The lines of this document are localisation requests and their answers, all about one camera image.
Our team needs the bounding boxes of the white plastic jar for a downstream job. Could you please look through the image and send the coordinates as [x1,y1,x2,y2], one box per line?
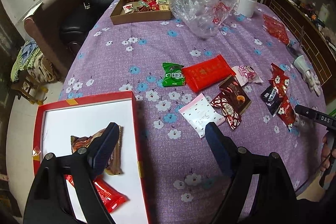
[235,0,257,18]

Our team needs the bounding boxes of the pink dotted white packet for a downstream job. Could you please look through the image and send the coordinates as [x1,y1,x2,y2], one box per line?
[179,93,225,138]

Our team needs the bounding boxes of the wooden side cabinet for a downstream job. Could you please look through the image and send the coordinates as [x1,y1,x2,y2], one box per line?
[263,0,335,104]

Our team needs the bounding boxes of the person's hand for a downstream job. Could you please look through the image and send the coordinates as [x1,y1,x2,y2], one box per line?
[320,134,331,172]

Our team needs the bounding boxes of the brown white patterned packet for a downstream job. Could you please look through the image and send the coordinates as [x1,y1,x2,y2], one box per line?
[210,92,242,130]

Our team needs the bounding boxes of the white work glove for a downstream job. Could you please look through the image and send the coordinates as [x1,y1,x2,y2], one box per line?
[293,55,321,97]

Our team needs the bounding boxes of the black cookie packet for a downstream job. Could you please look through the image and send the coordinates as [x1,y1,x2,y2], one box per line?
[260,85,281,116]

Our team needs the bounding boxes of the wooden stool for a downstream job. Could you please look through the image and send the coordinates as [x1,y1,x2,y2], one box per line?
[11,70,49,106]

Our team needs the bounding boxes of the clear plastic bag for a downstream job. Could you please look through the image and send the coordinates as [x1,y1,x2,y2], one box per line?
[169,0,236,39]

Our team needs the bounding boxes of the red white gift box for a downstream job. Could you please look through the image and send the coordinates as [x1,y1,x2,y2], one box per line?
[33,91,151,223]

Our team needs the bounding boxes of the dark brown cake packet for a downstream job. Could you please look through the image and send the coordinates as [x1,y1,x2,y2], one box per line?
[219,76,251,115]

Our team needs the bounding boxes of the purple floral tablecloth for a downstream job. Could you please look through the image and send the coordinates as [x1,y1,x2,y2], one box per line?
[60,3,326,223]

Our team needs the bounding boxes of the red gold foil bag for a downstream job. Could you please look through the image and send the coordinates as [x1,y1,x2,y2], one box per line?
[262,14,289,46]

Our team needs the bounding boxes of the green snack packet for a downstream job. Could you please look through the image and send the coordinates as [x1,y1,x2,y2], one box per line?
[162,63,186,88]

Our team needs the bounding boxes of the brown cardboard snack tray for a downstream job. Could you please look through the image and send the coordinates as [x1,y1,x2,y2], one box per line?
[110,0,171,25]

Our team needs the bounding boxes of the pink white snack packet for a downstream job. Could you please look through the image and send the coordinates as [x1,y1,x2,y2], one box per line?
[231,65,263,86]

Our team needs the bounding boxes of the red flower snack packet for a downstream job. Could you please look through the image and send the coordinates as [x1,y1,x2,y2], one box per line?
[269,63,289,98]

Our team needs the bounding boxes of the green patterned blanket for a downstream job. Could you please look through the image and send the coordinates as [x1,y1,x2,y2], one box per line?
[10,40,58,83]

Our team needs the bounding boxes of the red packet in box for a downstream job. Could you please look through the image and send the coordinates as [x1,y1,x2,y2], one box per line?
[64,174,129,213]

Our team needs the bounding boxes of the brown armchair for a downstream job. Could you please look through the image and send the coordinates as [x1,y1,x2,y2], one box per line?
[24,0,84,77]

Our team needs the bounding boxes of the large red snack packet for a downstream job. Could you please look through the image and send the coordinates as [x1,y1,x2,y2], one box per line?
[182,55,236,93]

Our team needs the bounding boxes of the brown packet in box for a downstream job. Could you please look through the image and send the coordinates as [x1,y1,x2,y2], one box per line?
[71,126,122,176]

